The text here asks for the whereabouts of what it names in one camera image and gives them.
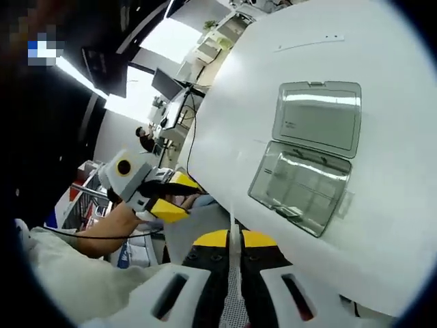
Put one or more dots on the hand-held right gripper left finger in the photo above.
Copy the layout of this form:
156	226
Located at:
177	294

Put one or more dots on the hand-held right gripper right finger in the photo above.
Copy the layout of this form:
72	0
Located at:
273	290

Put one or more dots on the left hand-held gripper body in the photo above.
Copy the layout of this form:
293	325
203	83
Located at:
128	179

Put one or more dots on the small clear plastic divider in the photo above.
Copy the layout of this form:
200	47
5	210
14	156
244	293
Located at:
345	205

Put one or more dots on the clear grey guide fixture box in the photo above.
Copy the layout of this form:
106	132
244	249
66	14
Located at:
307	164

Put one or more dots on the black monitor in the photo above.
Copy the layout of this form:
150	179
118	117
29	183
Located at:
167	83

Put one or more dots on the dark ceiling-hung display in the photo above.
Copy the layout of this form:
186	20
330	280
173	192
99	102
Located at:
102	70

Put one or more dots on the green potted plant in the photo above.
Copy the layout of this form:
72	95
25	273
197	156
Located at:
210	24

